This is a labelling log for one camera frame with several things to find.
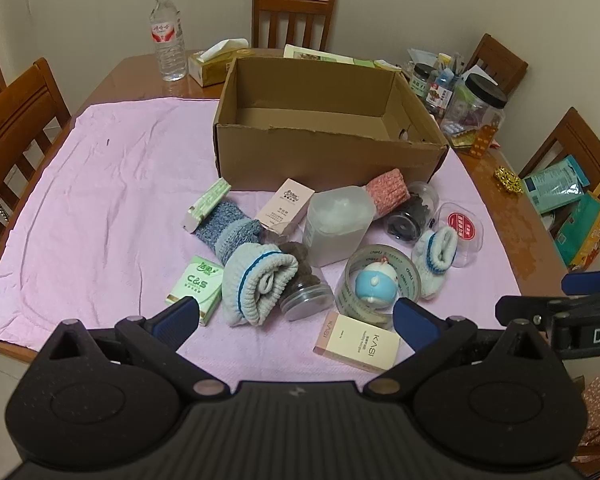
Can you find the small black-lid jar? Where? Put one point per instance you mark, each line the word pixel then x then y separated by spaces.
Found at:
pixel 420 82

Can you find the clear tape roll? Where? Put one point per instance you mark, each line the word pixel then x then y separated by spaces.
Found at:
pixel 352 300

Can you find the cardboard box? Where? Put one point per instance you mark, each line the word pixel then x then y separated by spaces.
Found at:
pixel 330 160

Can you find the pink cloth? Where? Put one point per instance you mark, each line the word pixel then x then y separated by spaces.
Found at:
pixel 120 185

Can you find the green tissue box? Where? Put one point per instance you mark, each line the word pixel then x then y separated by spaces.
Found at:
pixel 210 72

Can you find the clear lid with red label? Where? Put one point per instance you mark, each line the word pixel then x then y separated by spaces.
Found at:
pixel 462 227

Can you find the pink carton box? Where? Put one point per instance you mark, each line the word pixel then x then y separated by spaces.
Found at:
pixel 285 205

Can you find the pink knit sock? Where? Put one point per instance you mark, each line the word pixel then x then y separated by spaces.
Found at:
pixel 390 190

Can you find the teal packet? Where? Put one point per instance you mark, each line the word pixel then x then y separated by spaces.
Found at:
pixel 555 185

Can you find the red-label bottle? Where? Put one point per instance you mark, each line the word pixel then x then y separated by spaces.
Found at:
pixel 441 95

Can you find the beige carton box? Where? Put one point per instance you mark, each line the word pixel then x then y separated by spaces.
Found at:
pixel 355 342

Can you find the green yellow tote bag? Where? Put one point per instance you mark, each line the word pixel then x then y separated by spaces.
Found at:
pixel 595 235

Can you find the slim green white box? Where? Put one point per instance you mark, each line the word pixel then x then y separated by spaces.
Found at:
pixel 205 205

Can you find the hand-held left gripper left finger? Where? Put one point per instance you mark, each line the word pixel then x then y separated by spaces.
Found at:
pixel 180 316

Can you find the paper booklet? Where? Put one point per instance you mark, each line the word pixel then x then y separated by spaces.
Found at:
pixel 310 52

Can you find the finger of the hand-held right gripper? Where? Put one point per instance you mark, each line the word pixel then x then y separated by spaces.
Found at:
pixel 520 306
pixel 590 283

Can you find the blue pen holder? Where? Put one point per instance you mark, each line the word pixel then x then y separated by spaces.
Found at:
pixel 447 74

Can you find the gold foil packet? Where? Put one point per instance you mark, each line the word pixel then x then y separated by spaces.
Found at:
pixel 462 139

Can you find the green tissue packet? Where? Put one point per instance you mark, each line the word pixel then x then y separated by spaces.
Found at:
pixel 195 285

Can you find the clear water bottle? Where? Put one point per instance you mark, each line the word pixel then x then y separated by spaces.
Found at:
pixel 170 45

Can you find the clear jar of dark pieces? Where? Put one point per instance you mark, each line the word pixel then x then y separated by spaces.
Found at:
pixel 407 220

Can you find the large black-lid clear jar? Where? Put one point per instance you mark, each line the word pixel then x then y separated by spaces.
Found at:
pixel 480 110

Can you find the blue grey sock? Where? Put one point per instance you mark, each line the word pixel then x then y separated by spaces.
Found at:
pixel 225 227

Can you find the clear jar of brown cookies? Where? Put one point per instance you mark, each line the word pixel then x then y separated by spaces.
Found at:
pixel 305 297

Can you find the blue white round toy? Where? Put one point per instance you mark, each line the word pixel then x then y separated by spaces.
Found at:
pixel 375 285

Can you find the white sock with blue stripe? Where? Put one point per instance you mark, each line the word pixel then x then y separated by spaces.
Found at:
pixel 250 290

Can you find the cotton swab container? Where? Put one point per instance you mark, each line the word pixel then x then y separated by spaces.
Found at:
pixel 335 230

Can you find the gold ribbon bow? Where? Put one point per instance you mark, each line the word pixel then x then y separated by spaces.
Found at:
pixel 507 180

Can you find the white blue baby sock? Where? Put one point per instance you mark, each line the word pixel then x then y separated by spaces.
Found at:
pixel 432 257

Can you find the orange pill blister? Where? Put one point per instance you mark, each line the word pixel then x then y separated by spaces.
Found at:
pixel 484 141

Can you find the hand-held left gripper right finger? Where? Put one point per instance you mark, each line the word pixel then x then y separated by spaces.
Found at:
pixel 414 324

